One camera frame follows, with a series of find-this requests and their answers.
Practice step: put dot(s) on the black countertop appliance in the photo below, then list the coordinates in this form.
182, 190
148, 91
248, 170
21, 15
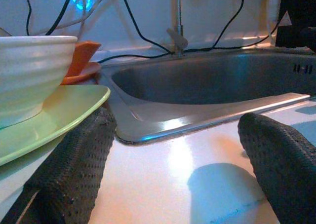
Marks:
296, 11

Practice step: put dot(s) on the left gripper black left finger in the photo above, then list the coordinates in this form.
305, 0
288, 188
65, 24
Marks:
74, 160

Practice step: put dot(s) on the chrome faucet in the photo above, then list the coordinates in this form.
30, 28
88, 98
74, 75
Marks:
179, 24

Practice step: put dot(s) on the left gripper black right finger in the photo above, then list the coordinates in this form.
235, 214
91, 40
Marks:
279, 160

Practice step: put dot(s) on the stainless steel sink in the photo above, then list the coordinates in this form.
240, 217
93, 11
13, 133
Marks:
197, 81

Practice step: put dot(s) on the orange plate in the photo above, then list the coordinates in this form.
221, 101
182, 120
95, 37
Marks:
81, 76

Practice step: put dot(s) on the light green plate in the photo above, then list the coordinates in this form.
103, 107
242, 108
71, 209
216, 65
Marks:
61, 115

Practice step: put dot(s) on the white ribbed bowl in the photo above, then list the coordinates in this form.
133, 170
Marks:
29, 73

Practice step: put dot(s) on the orange bowl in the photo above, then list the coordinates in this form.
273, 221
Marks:
84, 53

